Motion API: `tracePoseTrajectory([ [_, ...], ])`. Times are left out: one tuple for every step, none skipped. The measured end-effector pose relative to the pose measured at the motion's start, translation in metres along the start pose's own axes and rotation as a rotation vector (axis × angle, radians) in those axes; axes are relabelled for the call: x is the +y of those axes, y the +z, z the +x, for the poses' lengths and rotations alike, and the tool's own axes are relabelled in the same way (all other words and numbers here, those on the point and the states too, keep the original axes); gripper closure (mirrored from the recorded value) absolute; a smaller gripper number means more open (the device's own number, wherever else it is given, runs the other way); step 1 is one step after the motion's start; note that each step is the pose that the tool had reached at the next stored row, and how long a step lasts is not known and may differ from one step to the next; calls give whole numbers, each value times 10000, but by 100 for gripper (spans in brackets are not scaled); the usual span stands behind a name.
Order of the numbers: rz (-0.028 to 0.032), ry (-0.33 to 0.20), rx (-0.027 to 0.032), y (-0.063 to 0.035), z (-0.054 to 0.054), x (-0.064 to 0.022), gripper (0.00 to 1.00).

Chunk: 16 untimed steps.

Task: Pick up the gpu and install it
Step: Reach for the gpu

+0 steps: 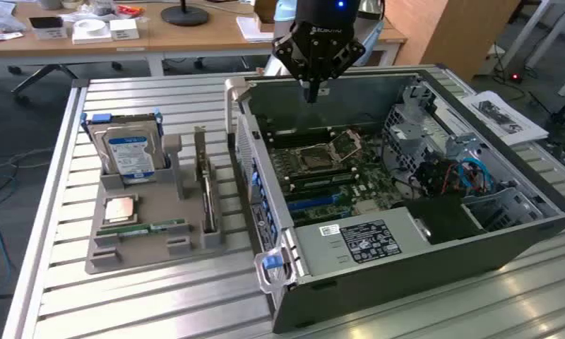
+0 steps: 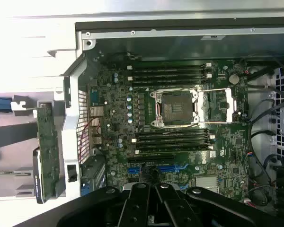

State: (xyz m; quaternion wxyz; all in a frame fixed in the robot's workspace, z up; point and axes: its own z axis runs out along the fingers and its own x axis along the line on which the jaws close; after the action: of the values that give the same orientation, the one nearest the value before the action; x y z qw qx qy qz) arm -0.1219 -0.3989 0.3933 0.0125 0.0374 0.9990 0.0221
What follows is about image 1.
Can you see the silver CPU chip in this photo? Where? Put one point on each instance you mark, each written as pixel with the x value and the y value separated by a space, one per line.
pixel 120 208

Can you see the grey power supply unit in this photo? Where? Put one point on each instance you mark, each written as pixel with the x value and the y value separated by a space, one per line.
pixel 320 254

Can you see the black round lamp base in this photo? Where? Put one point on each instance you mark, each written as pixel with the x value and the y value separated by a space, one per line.
pixel 184 16

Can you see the metal socket cover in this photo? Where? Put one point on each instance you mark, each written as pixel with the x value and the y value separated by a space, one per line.
pixel 345 144

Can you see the red packet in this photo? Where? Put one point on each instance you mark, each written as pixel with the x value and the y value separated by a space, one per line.
pixel 129 10

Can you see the hard disk in blue caddy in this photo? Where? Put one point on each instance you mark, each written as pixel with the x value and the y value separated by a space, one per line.
pixel 129 152

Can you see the green motherboard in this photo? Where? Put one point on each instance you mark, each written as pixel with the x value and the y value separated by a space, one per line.
pixel 376 183

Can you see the clear plastic bag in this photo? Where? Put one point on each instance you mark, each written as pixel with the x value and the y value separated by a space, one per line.
pixel 0 16

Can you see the wooden desk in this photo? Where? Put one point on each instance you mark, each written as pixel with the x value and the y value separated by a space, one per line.
pixel 9 46

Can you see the metal drive cage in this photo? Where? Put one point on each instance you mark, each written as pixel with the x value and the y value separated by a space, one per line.
pixel 405 141

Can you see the CPU socket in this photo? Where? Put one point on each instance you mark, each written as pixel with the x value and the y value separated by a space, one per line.
pixel 313 159

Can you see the black chair base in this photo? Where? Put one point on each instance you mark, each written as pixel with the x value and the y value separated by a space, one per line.
pixel 37 76

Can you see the power strip with red light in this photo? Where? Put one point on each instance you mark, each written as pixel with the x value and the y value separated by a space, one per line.
pixel 516 77

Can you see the plain white box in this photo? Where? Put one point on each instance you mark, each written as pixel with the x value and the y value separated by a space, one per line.
pixel 122 30

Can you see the black tripod stand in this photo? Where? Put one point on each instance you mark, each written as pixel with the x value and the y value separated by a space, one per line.
pixel 562 116

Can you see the black open PC case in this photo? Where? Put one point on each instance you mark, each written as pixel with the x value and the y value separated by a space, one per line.
pixel 405 275

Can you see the graphics card with black fan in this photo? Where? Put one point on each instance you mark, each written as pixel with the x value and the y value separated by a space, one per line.
pixel 206 197

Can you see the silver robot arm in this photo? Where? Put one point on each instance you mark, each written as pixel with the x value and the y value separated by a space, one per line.
pixel 282 24

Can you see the white box with black top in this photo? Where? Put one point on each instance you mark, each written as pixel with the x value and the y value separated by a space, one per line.
pixel 49 30

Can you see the grey parts rack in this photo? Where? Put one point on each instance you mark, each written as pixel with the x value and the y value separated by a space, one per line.
pixel 160 208

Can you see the white booklets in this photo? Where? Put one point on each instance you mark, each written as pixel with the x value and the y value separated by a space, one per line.
pixel 252 33

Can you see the brown cardboard box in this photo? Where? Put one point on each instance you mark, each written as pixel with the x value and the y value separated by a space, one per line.
pixel 264 10

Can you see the metal disk bay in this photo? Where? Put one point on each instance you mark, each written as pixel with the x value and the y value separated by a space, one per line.
pixel 508 208

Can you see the wooden cabinet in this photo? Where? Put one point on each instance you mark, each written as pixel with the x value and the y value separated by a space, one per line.
pixel 480 35

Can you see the green RAM stick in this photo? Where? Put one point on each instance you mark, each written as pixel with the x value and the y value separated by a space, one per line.
pixel 136 229

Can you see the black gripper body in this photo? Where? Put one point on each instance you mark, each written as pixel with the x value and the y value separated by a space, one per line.
pixel 322 35

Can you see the white tape roll on box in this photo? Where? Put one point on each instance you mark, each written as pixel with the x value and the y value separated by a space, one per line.
pixel 92 31

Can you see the stack of printed papers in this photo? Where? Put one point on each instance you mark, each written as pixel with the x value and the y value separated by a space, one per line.
pixel 504 120

